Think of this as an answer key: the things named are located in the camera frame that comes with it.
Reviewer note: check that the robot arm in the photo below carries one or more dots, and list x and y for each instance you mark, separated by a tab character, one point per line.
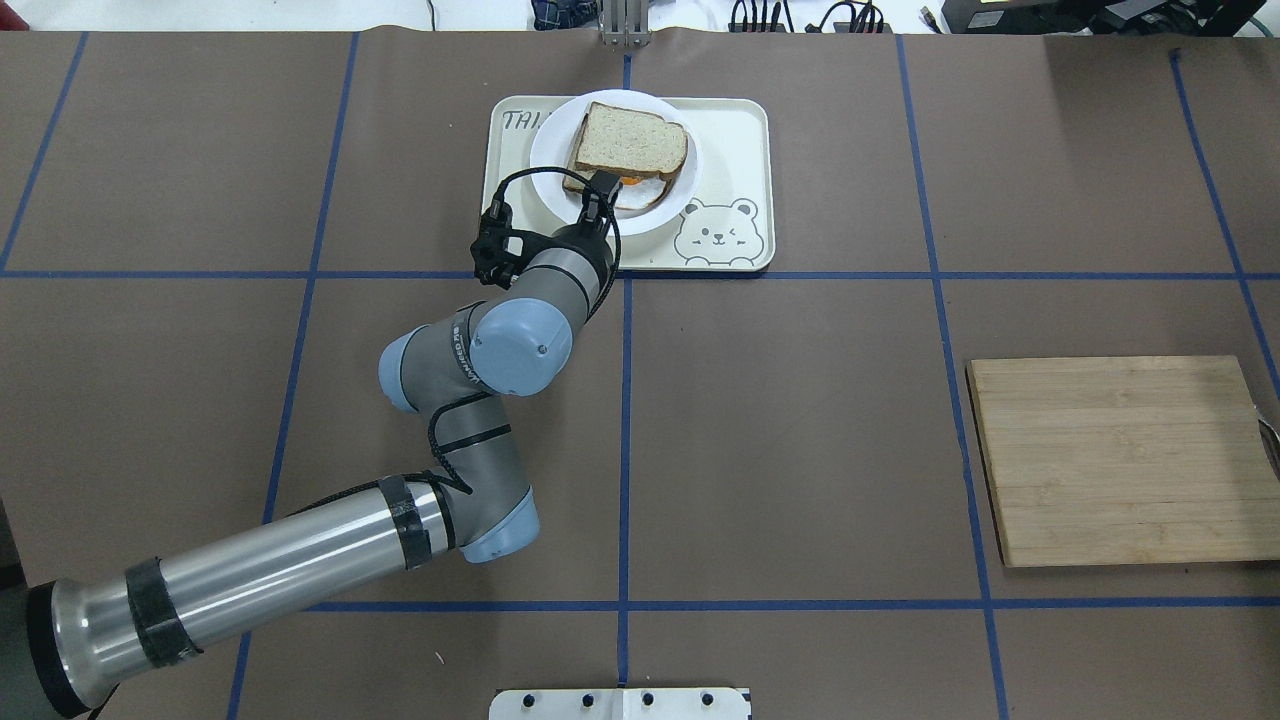
67	646

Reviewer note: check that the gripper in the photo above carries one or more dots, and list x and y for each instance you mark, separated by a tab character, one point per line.
590	236

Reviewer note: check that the white camera pillar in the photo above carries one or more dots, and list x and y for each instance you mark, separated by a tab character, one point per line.
623	703

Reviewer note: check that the aluminium frame post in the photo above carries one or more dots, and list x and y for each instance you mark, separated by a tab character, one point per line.
624	23

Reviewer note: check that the white round plate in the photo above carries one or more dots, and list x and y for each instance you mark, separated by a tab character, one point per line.
551	146

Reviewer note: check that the wooden cutting board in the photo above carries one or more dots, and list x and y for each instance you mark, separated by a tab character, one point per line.
1124	460

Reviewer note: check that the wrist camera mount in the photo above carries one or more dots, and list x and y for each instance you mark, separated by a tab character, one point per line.
499	251

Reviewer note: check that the white bread slice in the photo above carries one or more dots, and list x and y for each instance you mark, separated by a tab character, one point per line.
629	142

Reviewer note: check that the cream rectangular tray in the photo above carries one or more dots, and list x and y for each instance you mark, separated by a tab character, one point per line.
727	226

